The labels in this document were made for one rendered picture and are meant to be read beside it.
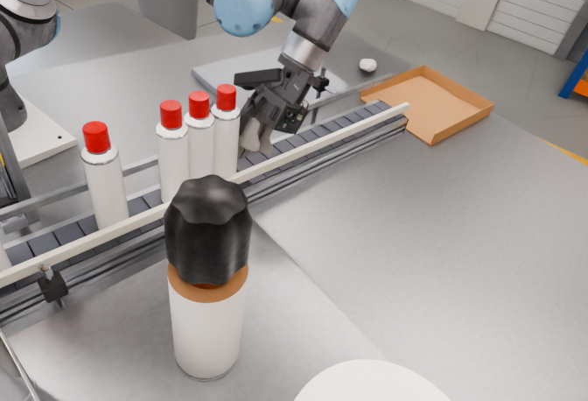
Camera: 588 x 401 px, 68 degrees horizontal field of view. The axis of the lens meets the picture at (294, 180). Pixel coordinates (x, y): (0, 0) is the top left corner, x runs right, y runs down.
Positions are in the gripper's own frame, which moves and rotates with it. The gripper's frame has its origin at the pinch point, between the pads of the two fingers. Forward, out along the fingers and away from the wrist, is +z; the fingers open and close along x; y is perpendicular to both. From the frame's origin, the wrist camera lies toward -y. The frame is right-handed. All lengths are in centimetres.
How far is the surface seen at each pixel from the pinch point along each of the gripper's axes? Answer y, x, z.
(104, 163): 3.1, -28.0, 4.0
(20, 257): -0.7, -32.0, 24.7
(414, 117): 3, 56, -20
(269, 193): 5.6, 8.2, 5.9
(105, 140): 2.1, -28.6, 0.9
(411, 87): -9, 67, -27
